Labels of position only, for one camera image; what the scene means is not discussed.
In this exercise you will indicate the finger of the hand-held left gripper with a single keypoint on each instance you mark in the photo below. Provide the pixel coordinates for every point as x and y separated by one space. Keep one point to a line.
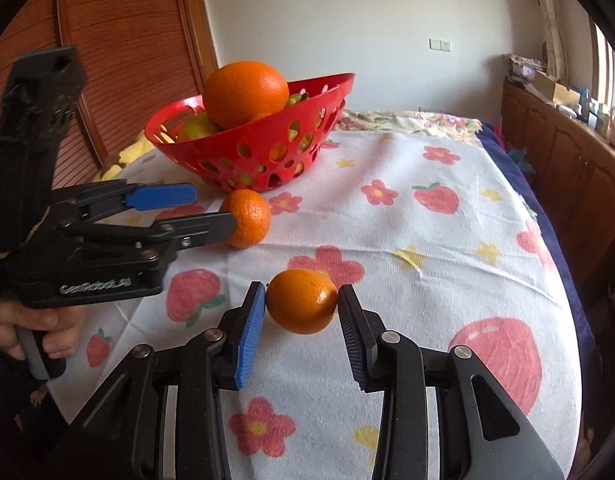
207 227
162 196

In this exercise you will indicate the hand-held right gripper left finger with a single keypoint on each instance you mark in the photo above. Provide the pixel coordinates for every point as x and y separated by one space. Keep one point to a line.
250 340

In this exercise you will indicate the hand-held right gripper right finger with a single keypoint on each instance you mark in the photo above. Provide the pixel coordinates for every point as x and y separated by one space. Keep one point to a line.
348 340

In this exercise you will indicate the small dimpled orange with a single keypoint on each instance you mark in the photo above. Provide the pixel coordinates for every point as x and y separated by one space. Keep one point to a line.
301 301

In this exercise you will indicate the red perforated plastic basket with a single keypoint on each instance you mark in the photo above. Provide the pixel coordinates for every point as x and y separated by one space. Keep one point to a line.
207 149

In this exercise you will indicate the large yellow pear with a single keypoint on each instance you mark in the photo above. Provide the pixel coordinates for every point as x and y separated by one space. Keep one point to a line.
197 129

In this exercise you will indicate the large orange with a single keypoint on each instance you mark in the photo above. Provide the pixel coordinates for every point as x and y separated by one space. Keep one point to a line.
245 92

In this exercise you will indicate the yellow-green pear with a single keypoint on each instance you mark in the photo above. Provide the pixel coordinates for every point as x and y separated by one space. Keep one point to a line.
295 100

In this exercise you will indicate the person's left hand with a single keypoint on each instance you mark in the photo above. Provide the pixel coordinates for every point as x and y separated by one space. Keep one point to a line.
2 325

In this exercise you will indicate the yellow plush toy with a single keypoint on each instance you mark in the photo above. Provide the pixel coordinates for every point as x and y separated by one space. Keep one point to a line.
127 155

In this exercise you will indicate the white flower-print blanket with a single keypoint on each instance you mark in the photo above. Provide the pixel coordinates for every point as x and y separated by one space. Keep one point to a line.
387 260

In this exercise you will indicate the brown wooden wardrobe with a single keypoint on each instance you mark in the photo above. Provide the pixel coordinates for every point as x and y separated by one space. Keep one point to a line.
127 35

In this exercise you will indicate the floral patterned quilt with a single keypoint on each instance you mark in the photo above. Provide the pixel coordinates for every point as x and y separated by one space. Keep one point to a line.
412 122

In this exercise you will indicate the brown wooden cabinet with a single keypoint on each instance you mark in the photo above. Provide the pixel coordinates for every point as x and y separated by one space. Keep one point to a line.
562 150

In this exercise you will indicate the open cardboard box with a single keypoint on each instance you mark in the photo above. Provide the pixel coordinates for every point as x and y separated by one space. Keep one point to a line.
552 89

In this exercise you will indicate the patterned cloth pile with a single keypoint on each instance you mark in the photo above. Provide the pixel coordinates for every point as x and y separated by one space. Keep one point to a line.
525 67

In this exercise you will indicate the wooden framed window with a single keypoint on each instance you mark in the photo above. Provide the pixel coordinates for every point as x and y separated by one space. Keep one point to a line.
610 60

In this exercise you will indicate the beige curtain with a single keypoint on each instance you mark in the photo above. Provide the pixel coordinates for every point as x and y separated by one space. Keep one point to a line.
550 10

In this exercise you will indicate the white wall switch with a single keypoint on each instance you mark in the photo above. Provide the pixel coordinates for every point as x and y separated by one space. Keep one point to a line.
440 44

